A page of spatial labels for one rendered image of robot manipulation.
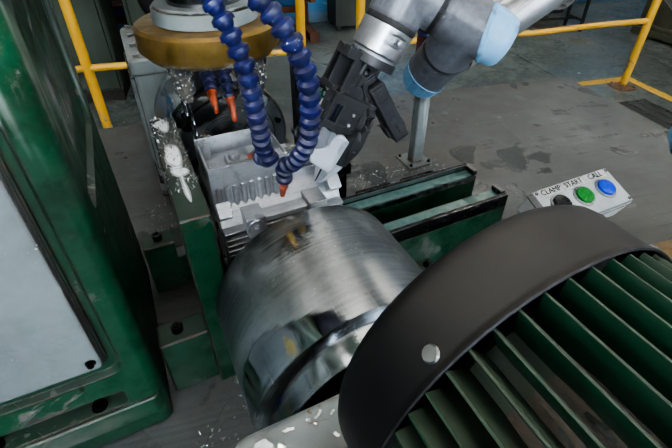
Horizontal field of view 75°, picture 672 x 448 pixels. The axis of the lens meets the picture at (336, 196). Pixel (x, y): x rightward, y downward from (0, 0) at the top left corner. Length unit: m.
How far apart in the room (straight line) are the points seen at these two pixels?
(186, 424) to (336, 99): 0.54
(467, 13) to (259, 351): 0.48
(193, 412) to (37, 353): 0.27
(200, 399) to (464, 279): 0.67
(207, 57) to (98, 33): 3.32
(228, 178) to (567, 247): 0.53
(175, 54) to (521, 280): 0.46
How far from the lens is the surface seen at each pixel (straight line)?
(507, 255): 0.18
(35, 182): 0.48
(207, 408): 0.80
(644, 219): 1.31
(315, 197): 0.68
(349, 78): 0.62
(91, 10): 3.81
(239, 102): 0.90
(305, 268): 0.45
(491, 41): 0.64
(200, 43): 0.54
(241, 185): 0.67
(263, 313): 0.45
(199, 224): 0.56
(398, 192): 0.97
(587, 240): 0.20
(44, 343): 0.62
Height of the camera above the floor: 1.48
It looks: 36 degrees down
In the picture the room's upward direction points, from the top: straight up
